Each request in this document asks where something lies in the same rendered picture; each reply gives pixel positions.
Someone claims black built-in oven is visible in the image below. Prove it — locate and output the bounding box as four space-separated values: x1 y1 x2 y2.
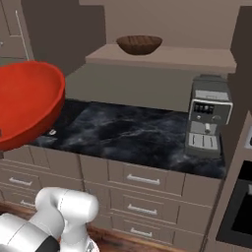
215 111 252 252

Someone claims large red bowl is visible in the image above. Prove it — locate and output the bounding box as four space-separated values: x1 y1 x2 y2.
0 60 67 153

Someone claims brown wooden bowl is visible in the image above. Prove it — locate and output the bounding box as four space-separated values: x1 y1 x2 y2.
115 34 163 56

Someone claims grey coffee machine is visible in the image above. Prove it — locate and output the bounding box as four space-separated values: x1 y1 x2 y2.
184 74 234 159

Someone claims silver drawer handle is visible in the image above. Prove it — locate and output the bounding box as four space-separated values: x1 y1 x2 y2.
126 203 158 217
20 199 36 209
129 226 154 238
125 173 161 186
8 176 34 187

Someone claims silver cabinet door handle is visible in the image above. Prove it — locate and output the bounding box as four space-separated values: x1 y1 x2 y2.
14 9 31 62

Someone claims beige cabinet door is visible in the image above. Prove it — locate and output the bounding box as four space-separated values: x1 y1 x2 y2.
0 0 34 61

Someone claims beige drawer front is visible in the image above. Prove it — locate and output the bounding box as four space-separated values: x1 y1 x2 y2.
109 188 181 224
0 166 44 195
107 159 187 197
0 188 39 211
111 215 177 246

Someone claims beige wall shelf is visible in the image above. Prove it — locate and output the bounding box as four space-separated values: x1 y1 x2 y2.
85 43 237 75

